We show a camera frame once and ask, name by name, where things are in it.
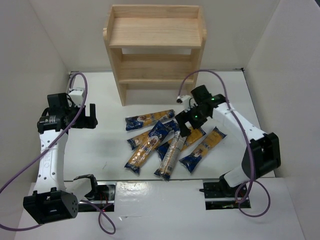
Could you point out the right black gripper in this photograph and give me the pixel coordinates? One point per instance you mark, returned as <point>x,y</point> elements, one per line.
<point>186,119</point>

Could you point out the front left spaghetti bag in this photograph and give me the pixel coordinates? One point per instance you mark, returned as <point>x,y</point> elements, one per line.
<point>148,144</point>

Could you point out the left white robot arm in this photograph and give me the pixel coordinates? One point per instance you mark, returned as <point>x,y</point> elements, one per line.
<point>51,201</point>

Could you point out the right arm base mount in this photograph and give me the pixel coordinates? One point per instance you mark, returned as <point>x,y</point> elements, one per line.
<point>219,195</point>

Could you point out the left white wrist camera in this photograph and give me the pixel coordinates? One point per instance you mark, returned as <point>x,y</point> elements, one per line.
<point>75,96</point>

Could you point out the top spaghetti bag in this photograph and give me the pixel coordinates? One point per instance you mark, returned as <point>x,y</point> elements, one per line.
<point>144,120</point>

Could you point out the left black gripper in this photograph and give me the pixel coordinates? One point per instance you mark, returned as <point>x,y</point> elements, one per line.
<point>85,120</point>

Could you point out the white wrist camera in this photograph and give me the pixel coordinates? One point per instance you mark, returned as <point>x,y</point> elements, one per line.
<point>186,101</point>
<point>75,96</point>

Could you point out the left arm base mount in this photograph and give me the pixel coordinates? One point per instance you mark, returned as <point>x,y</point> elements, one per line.
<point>106,195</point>

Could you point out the middle spaghetti bag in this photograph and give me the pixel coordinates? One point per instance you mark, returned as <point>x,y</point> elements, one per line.
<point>194,136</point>

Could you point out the far right spaghetti bag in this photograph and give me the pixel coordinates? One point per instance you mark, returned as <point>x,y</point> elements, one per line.
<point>201,151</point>

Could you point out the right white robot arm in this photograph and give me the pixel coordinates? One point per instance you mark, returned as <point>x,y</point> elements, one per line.
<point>262,150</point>

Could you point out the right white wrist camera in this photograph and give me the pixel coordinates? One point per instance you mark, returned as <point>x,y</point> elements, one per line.
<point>186,101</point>

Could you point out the wooden three-tier shelf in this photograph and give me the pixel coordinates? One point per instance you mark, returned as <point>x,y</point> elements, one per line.
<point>154,46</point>

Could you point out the clear back spaghetti bag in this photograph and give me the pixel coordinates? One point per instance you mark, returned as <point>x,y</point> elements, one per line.
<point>169,152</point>

